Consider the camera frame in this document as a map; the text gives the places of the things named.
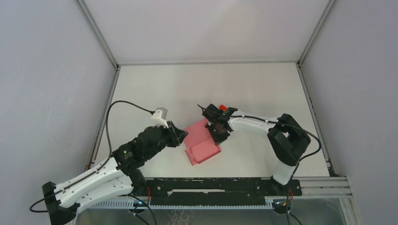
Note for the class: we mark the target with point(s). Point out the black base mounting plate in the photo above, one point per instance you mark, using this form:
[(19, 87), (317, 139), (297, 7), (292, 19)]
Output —
[(213, 197)]

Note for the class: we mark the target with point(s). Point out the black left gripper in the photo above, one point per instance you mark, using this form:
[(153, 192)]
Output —
[(177, 135)]

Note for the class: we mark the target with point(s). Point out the pink cardboard box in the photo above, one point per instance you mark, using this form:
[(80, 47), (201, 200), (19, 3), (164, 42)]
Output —
[(199, 144)]

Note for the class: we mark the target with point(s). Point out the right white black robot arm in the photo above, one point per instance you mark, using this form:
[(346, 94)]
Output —
[(288, 139)]

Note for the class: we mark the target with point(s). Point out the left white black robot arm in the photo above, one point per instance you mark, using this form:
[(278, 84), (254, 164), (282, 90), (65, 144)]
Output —
[(118, 175)]

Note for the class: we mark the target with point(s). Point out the small orange block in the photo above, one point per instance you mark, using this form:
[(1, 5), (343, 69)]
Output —
[(222, 107)]

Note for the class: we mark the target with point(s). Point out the aluminium front frame rail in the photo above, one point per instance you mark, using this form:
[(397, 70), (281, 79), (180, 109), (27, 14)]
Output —
[(306, 187)]

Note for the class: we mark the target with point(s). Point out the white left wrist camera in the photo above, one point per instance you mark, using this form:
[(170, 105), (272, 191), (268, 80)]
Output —
[(159, 117)]

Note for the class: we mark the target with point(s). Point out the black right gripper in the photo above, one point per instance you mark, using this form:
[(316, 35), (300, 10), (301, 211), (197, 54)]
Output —
[(218, 139)]

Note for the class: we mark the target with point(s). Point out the white slotted cable duct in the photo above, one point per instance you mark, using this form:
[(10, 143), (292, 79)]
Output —
[(124, 203)]

